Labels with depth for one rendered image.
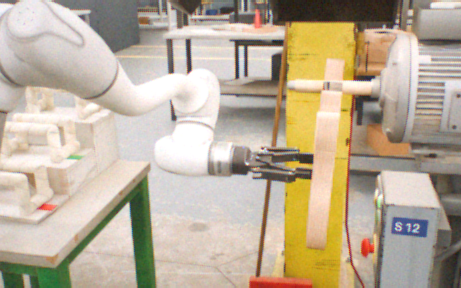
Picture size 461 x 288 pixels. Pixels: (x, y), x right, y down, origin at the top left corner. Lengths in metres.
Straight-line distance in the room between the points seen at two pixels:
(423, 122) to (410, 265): 0.32
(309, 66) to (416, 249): 1.26
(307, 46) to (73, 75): 1.41
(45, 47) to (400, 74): 0.71
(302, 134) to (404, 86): 1.13
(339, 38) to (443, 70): 1.00
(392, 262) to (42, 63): 0.71
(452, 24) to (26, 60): 0.83
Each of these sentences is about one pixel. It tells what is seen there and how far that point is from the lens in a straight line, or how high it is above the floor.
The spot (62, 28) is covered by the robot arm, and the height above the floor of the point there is 1.45.
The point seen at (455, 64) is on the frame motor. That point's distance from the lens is 1.16.
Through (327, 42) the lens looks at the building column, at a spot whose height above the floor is 1.23.
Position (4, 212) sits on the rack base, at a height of 0.94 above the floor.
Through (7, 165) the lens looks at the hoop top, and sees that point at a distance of 1.46.
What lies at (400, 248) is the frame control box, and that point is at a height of 1.03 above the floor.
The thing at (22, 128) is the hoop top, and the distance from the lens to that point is 1.49.
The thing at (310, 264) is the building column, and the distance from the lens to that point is 2.49.
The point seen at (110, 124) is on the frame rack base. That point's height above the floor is 1.06.
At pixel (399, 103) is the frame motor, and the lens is 1.13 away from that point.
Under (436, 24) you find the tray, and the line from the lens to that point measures 1.16.
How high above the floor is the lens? 1.53
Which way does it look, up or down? 20 degrees down
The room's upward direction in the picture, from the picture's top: 1 degrees counter-clockwise
